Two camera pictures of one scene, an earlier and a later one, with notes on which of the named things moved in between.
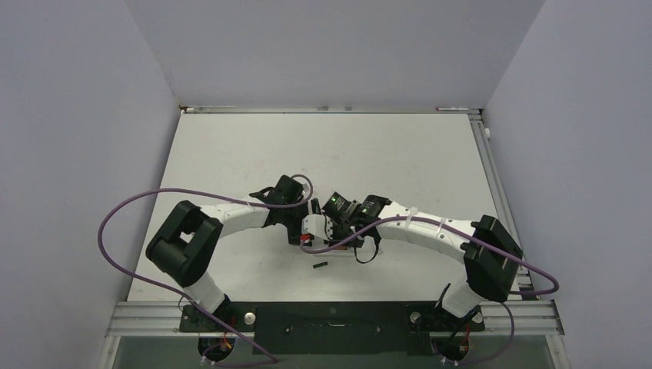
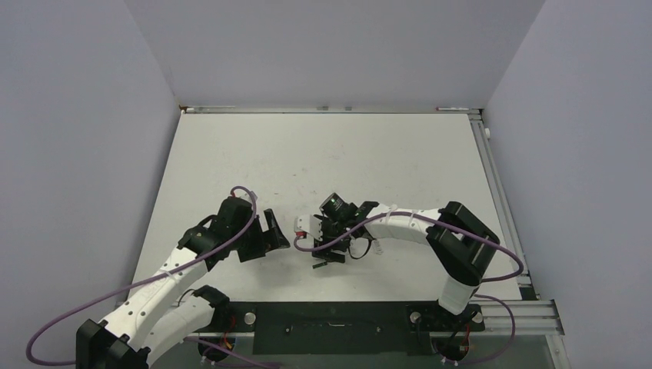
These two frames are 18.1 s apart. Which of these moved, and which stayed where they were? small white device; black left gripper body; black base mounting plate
Moved: black left gripper body
Stayed: small white device; black base mounting plate
